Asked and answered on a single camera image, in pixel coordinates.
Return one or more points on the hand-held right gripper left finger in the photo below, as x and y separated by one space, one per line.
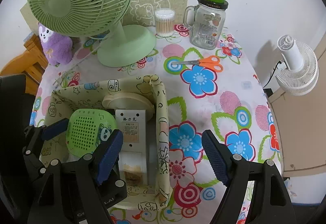
109 157

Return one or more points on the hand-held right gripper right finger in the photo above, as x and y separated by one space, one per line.
216 160

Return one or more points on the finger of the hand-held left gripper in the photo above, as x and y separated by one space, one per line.
54 129
117 187

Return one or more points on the white rectangular box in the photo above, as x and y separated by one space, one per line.
132 142

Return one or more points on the green perforated case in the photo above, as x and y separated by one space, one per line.
84 132

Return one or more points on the yellow-green printed storage box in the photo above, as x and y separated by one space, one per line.
163 137

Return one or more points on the beige round case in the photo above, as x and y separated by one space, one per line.
130 101

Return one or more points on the black jacket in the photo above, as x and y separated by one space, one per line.
12 101

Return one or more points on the wooden chair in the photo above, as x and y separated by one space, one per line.
28 61

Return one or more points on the purple plush toy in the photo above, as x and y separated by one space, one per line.
58 48

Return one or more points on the orange scissors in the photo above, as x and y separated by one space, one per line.
208 61

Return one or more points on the white clip fan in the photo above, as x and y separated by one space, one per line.
295 61

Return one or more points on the green desk fan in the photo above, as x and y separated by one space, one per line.
63 0

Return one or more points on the glass mug jar green lid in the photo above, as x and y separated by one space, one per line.
203 28

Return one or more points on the cotton swab container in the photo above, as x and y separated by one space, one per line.
165 25

